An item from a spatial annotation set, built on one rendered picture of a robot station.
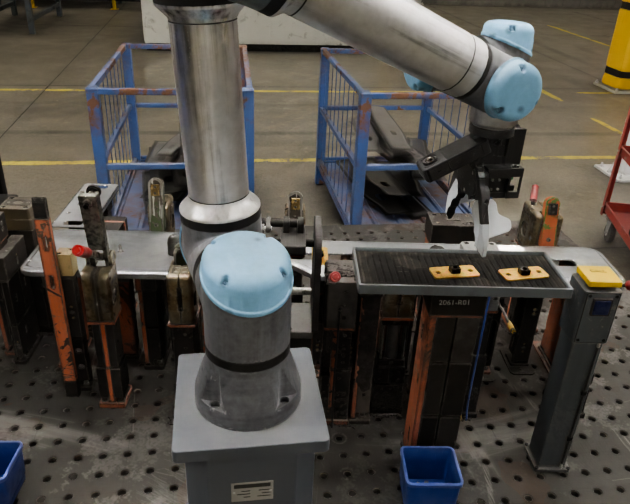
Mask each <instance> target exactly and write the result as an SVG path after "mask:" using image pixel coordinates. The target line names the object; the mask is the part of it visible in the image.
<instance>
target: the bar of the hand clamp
mask: <svg viewBox="0 0 630 504"><path fill-rule="evenodd" d="M100 195H101V189H100V187H99V186H97V185H94V184H91V185H89V186H88V187H87V189H86V193H85V192H84V191H80V193H79V194H78V201H79V206H80V210H81V215H82V220H83V224H84V229H85V234H86V239H87V243H88V247H89V248H90V249H91V250H94V251H96V250H103V254H104V259H105V264H106V267H108V265H109V262H108V253H109V251H110V248H109V243H108V237H107V232H106V227H105V222H104V216H103V211H102V206H101V200H100ZM91 262H92V266H93V267H96V265H97V263H98V260H96V259H93V258H91Z"/></svg>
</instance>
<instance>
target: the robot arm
mask: <svg viewBox="0 0 630 504"><path fill-rule="evenodd" d="M153 5H154V6H155V7H156V8H157V9H158V10H159V11H161V12H162V13H163V14H164V15H165V16H166V17H167V19H168V27H169V35H170V44H171V52H172V60H173V69H174V77H175V86H176V94H177V103H178V111H179V119H180V128H181V136H182V145H183V153H184V162H185V170H186V178H187V187H188V195H187V197H186V198H185V199H184V200H183V201H182V202H181V203H180V206H179V211H180V220H181V227H180V234H179V243H180V249H181V252H182V255H183V258H184V260H185V262H186V263H187V265H188V268H189V271H190V273H191V276H192V279H193V282H194V284H195V287H196V290H197V293H198V295H199V298H200V301H201V304H202V309H203V319H204V338H205V354H204V356H203V359H202V362H201V365H200V368H199V371H198V374H197V377H196V380H195V386H194V391H195V403H196V406H197V409H198V410H199V412H200V413H201V415H202V416H203V417H204V418H205V419H206V420H208V421H209V422H211V423H212V424H214V425H216V426H218V427H221V428H224V429H228V430H233V431H242V432H249V431H259V430H264V429H267V428H271V427H273V426H276V425H278V424H280V423H282V422H283V421H285V420H286V419H288V418H289V417H290V416H291V415H292V414H293V413H294V412H295V410H296V409H297V407H298V405H299V403H300V399H301V378H300V375H299V372H298V369H297V367H296V364H295V361H294V359H293V356H292V353H291V351H290V331H291V294H292V289H293V281H294V277H293V270H292V264H291V258H290V256H289V253H288V251H287V250H286V248H285V247H284V246H283V245H282V244H281V243H280V242H278V241H277V240H276V239H274V238H272V237H269V238H266V236H265V234H262V220H261V205H260V199H259V198H258V197H257V196H256V195H255V194H254V193H253V192H251V191H250V190H249V184H248V169H247V154H246V139H245V124H244V109H243V94H242V79H241V65H240V50H239V35H238V20H237V16H238V14H239V12H240V11H241V10H242V9H243V7H244V6H246V7H249V8H251V9H253V10H256V11H258V12H260V13H262V14H264V15H266V16H268V17H275V16H277V15H280V14H282V13H284V14H286V15H288V16H290V17H292V18H294V19H296V20H298V21H300V22H302V23H304V24H306V25H309V26H311V27H313V28H315V29H317V30H319V31H321V32H323V33H325V34H327V35H329V36H331V37H333V38H335V39H337V40H339V41H341V42H343V43H345V44H347V45H349V46H351V47H353V48H355V49H357V50H359V51H361V52H364V53H366V54H368V55H370V56H372V57H374V58H376V59H378V60H380V61H382V62H384V63H386V64H388V65H390V66H392V67H394V68H396V69H398V70H400V71H402V72H404V77H405V80H406V82H407V84H408V86H409V87H410V88H411V89H412V90H414V91H426V92H431V91H441V92H443V93H445V94H447V95H449V96H451V97H453V98H456V99H458V100H460V101H462V102H464V103H466V104H468V105H470V106H471V109H470V115H469V120H470V122H469V129H468V131H469V132H470V134H468V135H466V136H464V137H462V138H460V139H458V140H456V141H454V142H452V143H450V144H448V145H447V146H445V147H443V148H441V149H439V150H437V151H435V152H433V153H431V154H429V155H427V156H425V157H423V158H421V159H419V160H417V167H418V169H419V172H420V174H421V175H422V176H423V178H424V179H425V180H426V181H427V182H429V183H431V182H433V181H435V180H437V179H439V178H441V177H443V176H445V175H447V174H449V173H451V172H453V171H454V173H453V175H452V179H451V182H450V186H449V193H448V197H447V204H446V215H447V217H448V219H451V218H452V216H453V215H454V213H455V210H456V207H457V206H458V205H459V204H461V203H465V202H469V201H473V200H475V201H474V204H473V206H472V217H473V220H474V234H475V247H476V249H477V250H478V252H479V254H480V255H481V257H486V253H487V248H488V240H489V238H491V237H494V236H497V235H500V234H503V233H506V232H508V231H509V230H510V229H511V221H510V220H509V219H508V218H506V217H504V216H501V215H500V214H499V213H498V211H497V204H496V202H495V201H494V200H493V199H490V197H492V198H505V199H510V198H518V197H519V192H520V188H521V183H522V178H523V173H524V168H523V167H522V166H521V165H520V160H521V155H522V150H523V145H524V140H525V135H526V131H527V129H526V128H521V127H520V125H519V124H518V120H520V119H522V118H523V117H525V116H526V115H528V114H529V113H530V112H531V111H532V110H533V109H534V107H535V105H536V104H537V103H538V100H539V98H540V96H541V92H542V78H541V75H540V73H539V71H538V70H537V68H536V67H535V66H533V65H532V64H530V63H529V62H530V57H532V48H533V42H534V39H533V38H534V28H533V27H532V26H531V25H530V24H528V23H525V22H521V21H514V20H489V21H487V22H486V23H485V24H484V27H483V31H482V32H481V36H474V35H472V34H470V33H469V32H467V31H465V30H463V29H462V28H460V27H458V26H456V25H455V24H453V23H451V22H449V21H448V20H446V19H444V18H442V17H441V16H439V15H437V14H435V13H434V12H432V11H430V10H428V9H427V8H425V7H423V6H421V5H420V4H418V3H416V2H414V1H413V0H153ZM513 177H520V178H519V183H518V188H517V191H513V190H514V185H513V184H512V183H511V180H513ZM509 191H512V192H509Z"/></svg>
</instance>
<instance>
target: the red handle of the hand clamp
mask: <svg viewBox="0 0 630 504"><path fill-rule="evenodd" d="M72 253H73V255H75V256H78V257H82V258H93V259H96V260H99V261H104V260H105V259H104V254H103V253H102V252H97V251H94V250H91V249H90V248H89V247H85V246H82V245H75V246H73V248H72Z"/></svg>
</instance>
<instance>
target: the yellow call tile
mask: <svg viewBox="0 0 630 504"><path fill-rule="evenodd" d="M577 272H578V273H579V275H580V276H581V277H582V278H583V280H584V281H585V282H586V284H587V285H588V286H589V287H616V288H621V287H622V284H623V282H622V281H621V280H620V279H619V277H618V276H617V275H616V274H615V273H614V272H613V271H612V270H611V268H610V267H608V266H577Z"/></svg>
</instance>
